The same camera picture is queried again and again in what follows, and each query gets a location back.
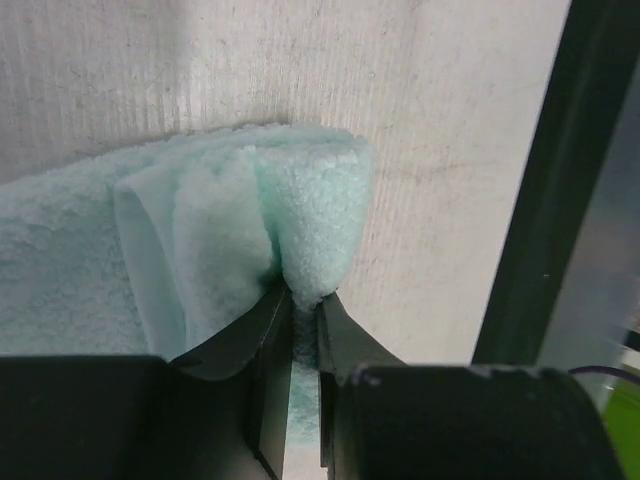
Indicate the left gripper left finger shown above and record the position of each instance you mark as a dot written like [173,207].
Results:
[218,411]

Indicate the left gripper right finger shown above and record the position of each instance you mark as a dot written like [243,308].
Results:
[383,419]

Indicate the light green towel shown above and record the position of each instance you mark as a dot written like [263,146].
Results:
[156,248]

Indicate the green box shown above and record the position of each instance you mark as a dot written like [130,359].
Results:
[621,417]

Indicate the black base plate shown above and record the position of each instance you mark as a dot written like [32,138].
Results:
[592,71]

